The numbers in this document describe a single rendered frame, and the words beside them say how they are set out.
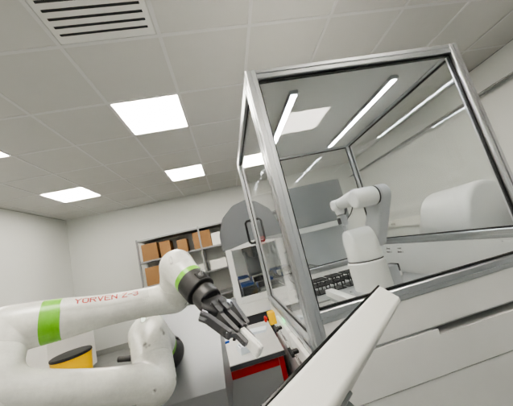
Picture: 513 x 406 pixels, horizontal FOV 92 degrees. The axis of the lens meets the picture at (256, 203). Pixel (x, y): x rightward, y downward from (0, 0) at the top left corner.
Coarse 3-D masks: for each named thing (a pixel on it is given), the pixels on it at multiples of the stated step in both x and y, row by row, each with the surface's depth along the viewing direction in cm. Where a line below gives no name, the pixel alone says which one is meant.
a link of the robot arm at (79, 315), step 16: (144, 288) 81; (160, 288) 81; (64, 304) 69; (80, 304) 71; (96, 304) 72; (112, 304) 74; (128, 304) 76; (144, 304) 78; (160, 304) 80; (176, 304) 81; (64, 320) 67; (80, 320) 69; (96, 320) 71; (112, 320) 74; (128, 320) 77; (64, 336) 68
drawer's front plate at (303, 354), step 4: (292, 336) 108; (292, 340) 106; (296, 340) 103; (292, 344) 108; (296, 344) 99; (300, 344) 98; (292, 348) 110; (300, 348) 95; (304, 348) 94; (300, 352) 95; (304, 352) 91; (296, 356) 105; (300, 356) 96; (304, 356) 89; (296, 360) 107; (300, 360) 98
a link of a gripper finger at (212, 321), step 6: (204, 312) 64; (198, 318) 64; (210, 318) 63; (216, 318) 63; (210, 324) 63; (216, 324) 62; (222, 324) 62; (216, 330) 63; (222, 330) 62; (228, 330) 61; (222, 336) 62
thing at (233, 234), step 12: (240, 204) 221; (228, 216) 218; (240, 216) 219; (228, 228) 216; (240, 228) 217; (228, 240) 214; (240, 240) 215; (252, 240) 216; (228, 252) 212; (228, 264) 210; (240, 300) 205; (252, 300) 206; (264, 300) 208; (252, 312) 205; (264, 312) 208; (276, 336) 205
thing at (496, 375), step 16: (288, 352) 136; (512, 352) 84; (288, 368) 150; (464, 368) 82; (480, 368) 82; (496, 368) 83; (512, 368) 83; (432, 384) 79; (448, 384) 80; (464, 384) 80; (480, 384) 81; (496, 384) 82; (512, 384) 82; (384, 400) 77; (400, 400) 77; (416, 400) 78; (432, 400) 78; (448, 400) 79; (464, 400) 80; (480, 400) 80; (496, 400) 81; (512, 400) 81
